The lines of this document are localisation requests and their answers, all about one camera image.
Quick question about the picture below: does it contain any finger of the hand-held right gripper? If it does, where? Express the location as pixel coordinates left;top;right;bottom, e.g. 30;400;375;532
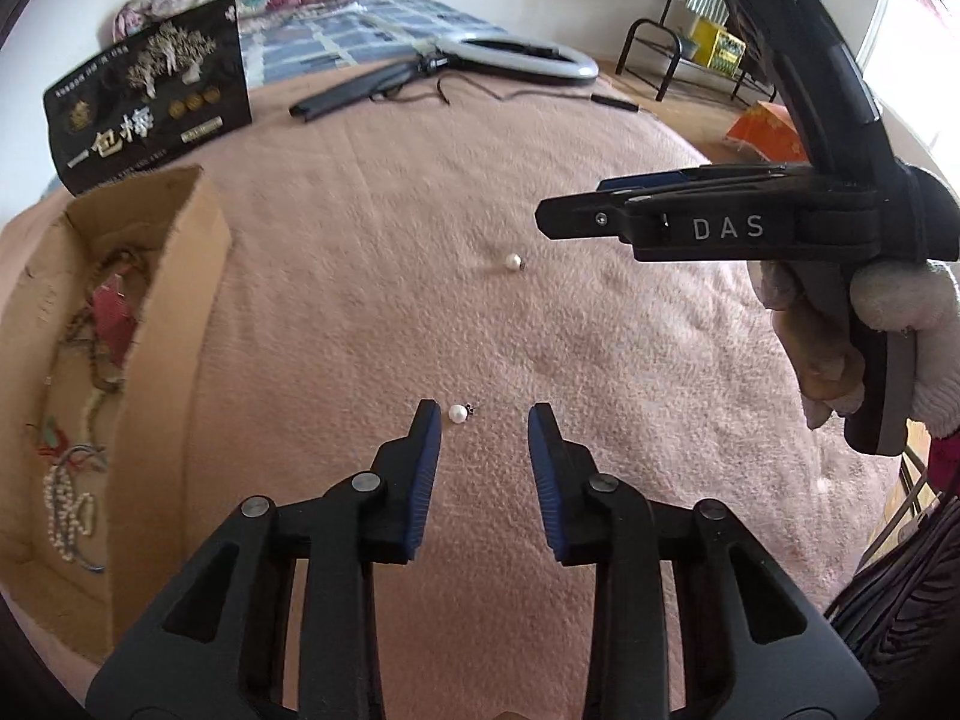
536;191;672;242
598;169;815;194

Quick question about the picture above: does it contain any dark striped clothing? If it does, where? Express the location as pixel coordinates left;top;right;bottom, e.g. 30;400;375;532
823;495;960;695

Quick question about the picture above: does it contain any black ring light cable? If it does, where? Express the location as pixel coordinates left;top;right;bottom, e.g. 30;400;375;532
367;76;646;115

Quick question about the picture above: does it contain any red charm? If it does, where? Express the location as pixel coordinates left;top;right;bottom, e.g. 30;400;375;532
91;276;142;350

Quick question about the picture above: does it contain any person's right hand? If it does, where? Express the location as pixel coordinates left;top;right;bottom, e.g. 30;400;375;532
752;259;960;458

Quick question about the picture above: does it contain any thin silver bangle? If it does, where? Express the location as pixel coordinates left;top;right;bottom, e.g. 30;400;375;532
56;444;110;572

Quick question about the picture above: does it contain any wooden bead necklace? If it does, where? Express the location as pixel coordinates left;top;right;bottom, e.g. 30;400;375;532
64;251;155;428

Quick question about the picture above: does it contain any blue patterned bed sheet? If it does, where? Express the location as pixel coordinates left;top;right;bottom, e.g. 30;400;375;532
240;0;488;87

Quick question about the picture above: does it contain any white pearl necklace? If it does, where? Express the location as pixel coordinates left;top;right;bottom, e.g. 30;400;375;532
41;457;98;563

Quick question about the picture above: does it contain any yellow plastic crate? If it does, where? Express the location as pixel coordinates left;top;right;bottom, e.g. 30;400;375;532
688;15;749;70

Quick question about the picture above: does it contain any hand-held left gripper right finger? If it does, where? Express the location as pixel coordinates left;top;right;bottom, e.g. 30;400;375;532
527;403;880;720

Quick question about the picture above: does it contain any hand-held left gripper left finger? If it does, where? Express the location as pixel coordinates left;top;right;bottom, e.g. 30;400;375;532
86;399;443;720

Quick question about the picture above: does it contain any cardboard box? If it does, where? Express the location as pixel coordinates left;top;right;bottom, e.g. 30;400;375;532
0;165;233;665

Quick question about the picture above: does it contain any black metal clothes rack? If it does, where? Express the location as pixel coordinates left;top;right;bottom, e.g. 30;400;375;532
616;0;758;102

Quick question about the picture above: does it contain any black snack packet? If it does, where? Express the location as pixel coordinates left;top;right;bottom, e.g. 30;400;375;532
43;0;252;196

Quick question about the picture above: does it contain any red string bracelet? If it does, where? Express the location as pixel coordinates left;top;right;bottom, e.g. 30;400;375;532
34;424;72;462

